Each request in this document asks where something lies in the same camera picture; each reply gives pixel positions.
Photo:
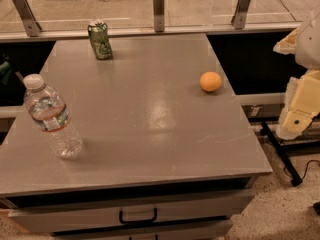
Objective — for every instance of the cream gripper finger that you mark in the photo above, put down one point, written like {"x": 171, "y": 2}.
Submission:
{"x": 286, "y": 45}
{"x": 301, "y": 105}

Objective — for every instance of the orange fruit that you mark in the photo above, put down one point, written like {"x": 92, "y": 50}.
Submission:
{"x": 210, "y": 81}

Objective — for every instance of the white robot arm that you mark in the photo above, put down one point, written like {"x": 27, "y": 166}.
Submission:
{"x": 307, "y": 46}

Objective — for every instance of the clear plastic water bottle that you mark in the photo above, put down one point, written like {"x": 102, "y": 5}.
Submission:
{"x": 49, "y": 111}

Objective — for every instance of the metal railing bar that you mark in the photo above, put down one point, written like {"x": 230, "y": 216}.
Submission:
{"x": 149, "y": 31}

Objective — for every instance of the black metal stand leg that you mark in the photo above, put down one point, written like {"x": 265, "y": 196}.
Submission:
{"x": 265, "y": 131}

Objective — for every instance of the grey drawer cabinet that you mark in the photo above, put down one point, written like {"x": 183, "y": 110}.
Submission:
{"x": 148, "y": 129}

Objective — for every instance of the lower grey drawer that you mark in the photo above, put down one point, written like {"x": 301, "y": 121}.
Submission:
{"x": 197, "y": 230}

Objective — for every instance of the crushed green soda can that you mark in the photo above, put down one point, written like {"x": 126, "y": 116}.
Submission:
{"x": 99, "y": 40}

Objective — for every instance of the right metal railing bracket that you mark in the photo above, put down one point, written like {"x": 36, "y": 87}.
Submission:
{"x": 239, "y": 18}

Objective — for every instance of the metal railing bracket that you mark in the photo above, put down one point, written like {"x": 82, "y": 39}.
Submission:
{"x": 31, "y": 26}
{"x": 158, "y": 13}
{"x": 239, "y": 18}

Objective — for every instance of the middle metal railing bracket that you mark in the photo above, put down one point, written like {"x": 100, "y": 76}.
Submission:
{"x": 158, "y": 13}

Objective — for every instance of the left metal railing bracket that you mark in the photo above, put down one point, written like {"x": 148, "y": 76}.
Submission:
{"x": 31, "y": 26}

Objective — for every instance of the upper drawer with black handle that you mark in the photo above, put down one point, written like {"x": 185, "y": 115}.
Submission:
{"x": 133, "y": 211}

